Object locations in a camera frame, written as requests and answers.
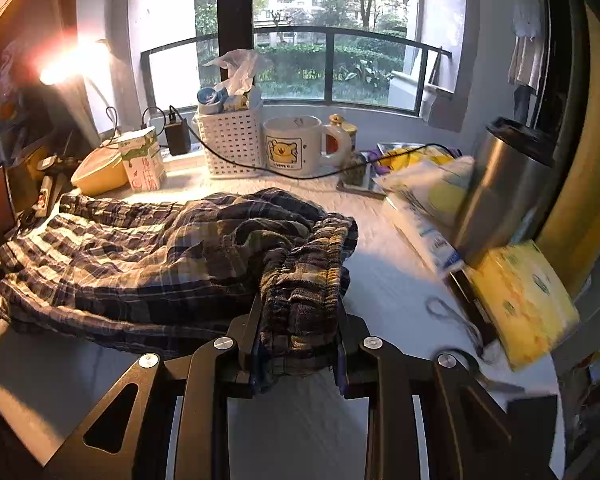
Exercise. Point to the green white milk carton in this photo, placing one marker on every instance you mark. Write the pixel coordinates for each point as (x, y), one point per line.
(141, 159)

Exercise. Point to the white plastic bag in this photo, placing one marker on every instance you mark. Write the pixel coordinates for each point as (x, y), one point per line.
(242, 65)

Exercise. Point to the yellow tissue pack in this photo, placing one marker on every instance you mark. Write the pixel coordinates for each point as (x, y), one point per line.
(525, 301)

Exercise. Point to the hanging grey clothes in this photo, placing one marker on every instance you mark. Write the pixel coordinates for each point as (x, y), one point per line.
(526, 63)

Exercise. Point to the white blue wipes pack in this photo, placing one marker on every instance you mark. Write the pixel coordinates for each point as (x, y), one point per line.
(422, 201)

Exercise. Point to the white perforated plastic basket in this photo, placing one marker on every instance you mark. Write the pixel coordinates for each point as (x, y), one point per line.
(233, 143)

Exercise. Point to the white quilted table cloth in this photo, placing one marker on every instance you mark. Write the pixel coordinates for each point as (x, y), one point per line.
(218, 297)

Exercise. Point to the black balcony railing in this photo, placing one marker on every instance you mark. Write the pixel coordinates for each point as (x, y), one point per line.
(305, 64)

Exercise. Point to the stainless steel tumbler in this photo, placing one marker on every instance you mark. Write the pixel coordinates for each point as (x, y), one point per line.
(510, 172)

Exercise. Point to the white bear mug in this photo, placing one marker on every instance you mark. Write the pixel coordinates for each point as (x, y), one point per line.
(295, 146)

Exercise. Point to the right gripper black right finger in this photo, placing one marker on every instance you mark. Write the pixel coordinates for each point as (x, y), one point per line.
(446, 417)

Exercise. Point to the plaid flannel pants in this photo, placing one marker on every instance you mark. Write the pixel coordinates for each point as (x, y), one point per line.
(168, 277)

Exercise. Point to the black power adapter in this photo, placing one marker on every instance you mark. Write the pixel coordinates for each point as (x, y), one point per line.
(177, 137)

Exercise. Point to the yellow lidded food container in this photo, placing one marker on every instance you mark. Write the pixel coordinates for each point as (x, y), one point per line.
(101, 171)

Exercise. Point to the yellow plastic bag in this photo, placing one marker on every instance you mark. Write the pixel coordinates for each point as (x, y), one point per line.
(401, 158)

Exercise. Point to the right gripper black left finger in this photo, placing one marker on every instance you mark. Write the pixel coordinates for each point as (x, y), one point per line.
(166, 417)

